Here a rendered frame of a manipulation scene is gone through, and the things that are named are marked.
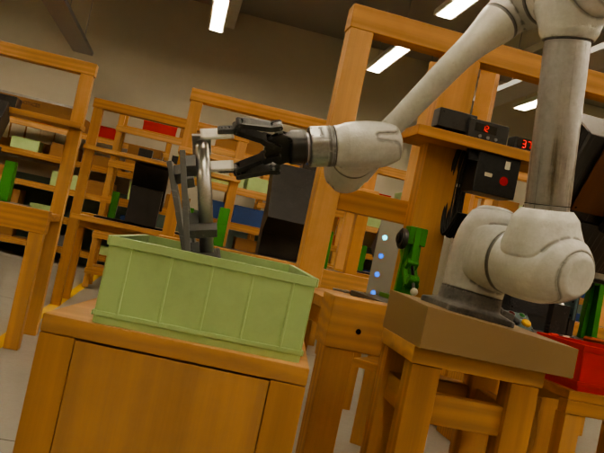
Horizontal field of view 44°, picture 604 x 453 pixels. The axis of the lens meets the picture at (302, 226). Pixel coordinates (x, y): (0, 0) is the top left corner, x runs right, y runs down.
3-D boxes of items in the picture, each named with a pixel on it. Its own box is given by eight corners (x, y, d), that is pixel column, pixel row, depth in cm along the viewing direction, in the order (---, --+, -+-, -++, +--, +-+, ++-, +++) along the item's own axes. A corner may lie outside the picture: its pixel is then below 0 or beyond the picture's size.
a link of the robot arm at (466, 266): (475, 292, 198) (498, 213, 198) (523, 306, 181) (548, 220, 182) (428, 279, 190) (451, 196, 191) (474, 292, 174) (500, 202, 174)
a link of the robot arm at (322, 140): (331, 116, 163) (304, 117, 162) (338, 143, 157) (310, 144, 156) (327, 148, 169) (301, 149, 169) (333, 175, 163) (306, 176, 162)
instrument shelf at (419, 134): (635, 189, 285) (637, 178, 285) (417, 133, 268) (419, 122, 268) (598, 190, 310) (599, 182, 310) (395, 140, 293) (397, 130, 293)
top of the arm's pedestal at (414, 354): (543, 388, 172) (546, 372, 172) (411, 362, 169) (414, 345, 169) (492, 364, 204) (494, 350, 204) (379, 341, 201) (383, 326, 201)
